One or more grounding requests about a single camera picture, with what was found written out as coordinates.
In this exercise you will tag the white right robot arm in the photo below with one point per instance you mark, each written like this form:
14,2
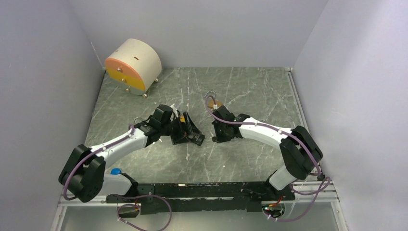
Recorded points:
298,149

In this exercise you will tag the blue round cap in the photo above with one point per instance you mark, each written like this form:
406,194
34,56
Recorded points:
116,171

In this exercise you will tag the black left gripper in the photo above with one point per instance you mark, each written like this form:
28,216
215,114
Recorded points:
180,137

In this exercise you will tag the round cream drawer cabinet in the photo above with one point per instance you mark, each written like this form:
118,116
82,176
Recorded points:
134,66

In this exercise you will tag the black base frame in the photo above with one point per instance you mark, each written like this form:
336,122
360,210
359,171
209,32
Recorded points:
251,196

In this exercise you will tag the black padlock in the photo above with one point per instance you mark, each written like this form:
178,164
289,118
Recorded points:
197,138

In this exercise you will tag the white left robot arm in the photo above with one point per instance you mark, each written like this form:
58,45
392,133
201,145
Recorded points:
83,177

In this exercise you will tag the large brass padlock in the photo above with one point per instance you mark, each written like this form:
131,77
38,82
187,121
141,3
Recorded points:
211,101

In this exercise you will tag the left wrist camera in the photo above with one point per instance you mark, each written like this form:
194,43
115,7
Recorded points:
176,112

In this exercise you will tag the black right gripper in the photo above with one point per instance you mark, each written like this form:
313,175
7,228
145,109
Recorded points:
219,138

